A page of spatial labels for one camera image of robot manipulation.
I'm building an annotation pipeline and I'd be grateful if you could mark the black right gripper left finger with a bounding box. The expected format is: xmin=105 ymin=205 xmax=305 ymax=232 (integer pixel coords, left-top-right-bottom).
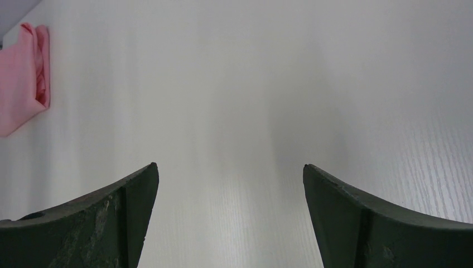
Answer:
xmin=1 ymin=163 xmax=159 ymax=267

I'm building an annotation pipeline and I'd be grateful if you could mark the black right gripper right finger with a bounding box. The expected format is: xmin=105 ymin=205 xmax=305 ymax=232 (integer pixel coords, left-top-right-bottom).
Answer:
xmin=303 ymin=164 xmax=472 ymax=267

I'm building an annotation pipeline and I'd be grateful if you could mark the pink t-shirt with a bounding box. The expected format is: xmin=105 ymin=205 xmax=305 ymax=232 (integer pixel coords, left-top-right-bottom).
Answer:
xmin=1 ymin=23 xmax=51 ymax=137

